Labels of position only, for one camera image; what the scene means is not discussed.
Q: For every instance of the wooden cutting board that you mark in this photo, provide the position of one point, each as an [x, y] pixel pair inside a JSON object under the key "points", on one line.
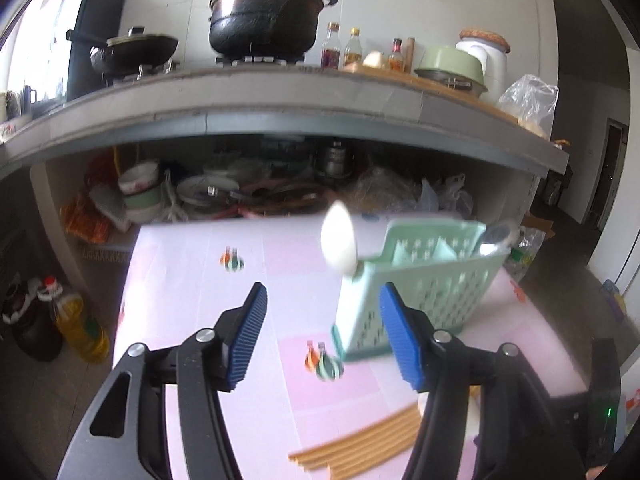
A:
{"points": [[492, 107]]}

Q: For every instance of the stack of bowls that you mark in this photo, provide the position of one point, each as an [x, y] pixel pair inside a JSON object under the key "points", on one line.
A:
{"points": [[140, 185]]}

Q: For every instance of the white jug with woven lid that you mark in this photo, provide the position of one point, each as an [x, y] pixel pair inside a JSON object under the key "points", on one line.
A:
{"points": [[495, 70]]}

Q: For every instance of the wooden rolling pin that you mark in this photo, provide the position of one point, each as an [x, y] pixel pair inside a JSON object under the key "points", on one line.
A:
{"points": [[410, 55]]}

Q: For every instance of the cream round food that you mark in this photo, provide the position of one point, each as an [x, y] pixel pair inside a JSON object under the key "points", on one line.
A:
{"points": [[375, 60]]}

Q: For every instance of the black wok with lid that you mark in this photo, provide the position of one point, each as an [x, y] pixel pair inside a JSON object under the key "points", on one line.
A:
{"points": [[145, 50]]}

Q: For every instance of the large black stockpot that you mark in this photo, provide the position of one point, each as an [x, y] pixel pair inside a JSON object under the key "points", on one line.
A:
{"points": [[265, 25]]}

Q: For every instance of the dark sauce glass bottle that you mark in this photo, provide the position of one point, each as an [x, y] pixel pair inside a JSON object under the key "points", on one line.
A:
{"points": [[331, 52]]}

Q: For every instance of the red label sauce bottle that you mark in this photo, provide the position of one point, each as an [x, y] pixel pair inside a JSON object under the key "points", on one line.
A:
{"points": [[396, 60]]}

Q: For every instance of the bundle of chopsticks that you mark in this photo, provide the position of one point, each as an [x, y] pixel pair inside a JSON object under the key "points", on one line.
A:
{"points": [[360, 440]]}

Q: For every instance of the dark bulky object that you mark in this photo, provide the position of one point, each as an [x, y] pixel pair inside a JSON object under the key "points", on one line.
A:
{"points": [[557, 187]]}

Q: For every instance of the concrete kitchen counter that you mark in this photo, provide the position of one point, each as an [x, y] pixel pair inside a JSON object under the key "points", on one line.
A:
{"points": [[300, 95]]}

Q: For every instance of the green plastic utensil holder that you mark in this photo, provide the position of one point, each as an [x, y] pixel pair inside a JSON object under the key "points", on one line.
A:
{"points": [[440, 285]]}

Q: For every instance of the metal grater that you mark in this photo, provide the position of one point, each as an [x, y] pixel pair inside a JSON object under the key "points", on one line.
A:
{"points": [[107, 207]]}

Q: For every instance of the plastic bag of packets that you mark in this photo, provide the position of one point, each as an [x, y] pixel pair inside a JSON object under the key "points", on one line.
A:
{"points": [[525, 255]]}

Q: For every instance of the black kitchen appliance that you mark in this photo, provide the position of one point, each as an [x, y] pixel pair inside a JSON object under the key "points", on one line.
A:
{"points": [[95, 10]]}

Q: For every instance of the orange snack bag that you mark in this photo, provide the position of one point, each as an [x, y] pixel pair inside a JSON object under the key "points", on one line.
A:
{"points": [[85, 220]]}

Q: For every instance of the dark metal mug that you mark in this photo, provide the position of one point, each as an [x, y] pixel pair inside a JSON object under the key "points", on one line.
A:
{"points": [[30, 96]]}

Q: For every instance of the dark liquid jug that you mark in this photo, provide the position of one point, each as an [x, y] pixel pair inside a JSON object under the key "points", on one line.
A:
{"points": [[35, 335]]}

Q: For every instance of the yellow cooking oil bottle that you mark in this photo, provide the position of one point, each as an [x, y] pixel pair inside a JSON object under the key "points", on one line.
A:
{"points": [[80, 330]]}

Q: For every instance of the plates and utensils under counter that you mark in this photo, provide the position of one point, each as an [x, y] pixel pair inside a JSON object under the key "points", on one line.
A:
{"points": [[200, 190]]}

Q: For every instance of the white plastic ladle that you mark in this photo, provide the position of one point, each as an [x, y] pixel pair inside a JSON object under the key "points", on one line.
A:
{"points": [[337, 240]]}

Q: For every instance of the gas stove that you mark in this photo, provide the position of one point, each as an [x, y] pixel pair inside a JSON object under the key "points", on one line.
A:
{"points": [[260, 60]]}

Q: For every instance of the white red print bowl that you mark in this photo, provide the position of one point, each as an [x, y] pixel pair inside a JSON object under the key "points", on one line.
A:
{"points": [[15, 127]]}

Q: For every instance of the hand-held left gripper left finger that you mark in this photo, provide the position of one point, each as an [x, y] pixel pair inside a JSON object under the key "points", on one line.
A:
{"points": [[245, 340]]}

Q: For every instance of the amber oil glass bottle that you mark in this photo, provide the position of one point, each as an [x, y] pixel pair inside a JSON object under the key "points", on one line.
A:
{"points": [[353, 52]]}

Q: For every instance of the cardboard box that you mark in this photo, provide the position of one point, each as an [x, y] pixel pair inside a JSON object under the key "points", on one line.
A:
{"points": [[540, 225]]}

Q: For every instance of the woven straw mat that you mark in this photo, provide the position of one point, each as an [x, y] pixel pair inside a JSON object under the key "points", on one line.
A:
{"points": [[485, 37]]}

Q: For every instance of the blue yellow plastic object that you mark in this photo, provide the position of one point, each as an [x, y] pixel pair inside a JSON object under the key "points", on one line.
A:
{"points": [[614, 300]]}

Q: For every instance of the dark steel basin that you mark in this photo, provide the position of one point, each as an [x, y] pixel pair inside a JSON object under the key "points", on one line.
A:
{"points": [[465, 91]]}

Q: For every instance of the small steel pot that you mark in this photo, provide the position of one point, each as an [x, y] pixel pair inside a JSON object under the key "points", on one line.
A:
{"points": [[334, 160]]}

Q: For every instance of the white plastic bag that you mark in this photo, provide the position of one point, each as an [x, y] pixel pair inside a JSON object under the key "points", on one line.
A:
{"points": [[385, 190]]}

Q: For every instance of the clear plastic bag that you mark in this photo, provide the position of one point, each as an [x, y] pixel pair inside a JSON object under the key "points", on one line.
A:
{"points": [[530, 100]]}

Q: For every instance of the crumpled translucent plastic bag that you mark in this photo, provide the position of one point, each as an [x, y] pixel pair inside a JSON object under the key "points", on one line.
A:
{"points": [[450, 200]]}

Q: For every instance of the window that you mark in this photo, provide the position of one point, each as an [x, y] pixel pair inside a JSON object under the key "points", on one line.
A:
{"points": [[35, 50]]}

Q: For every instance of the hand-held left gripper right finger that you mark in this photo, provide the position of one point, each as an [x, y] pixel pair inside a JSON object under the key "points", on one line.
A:
{"points": [[400, 340]]}

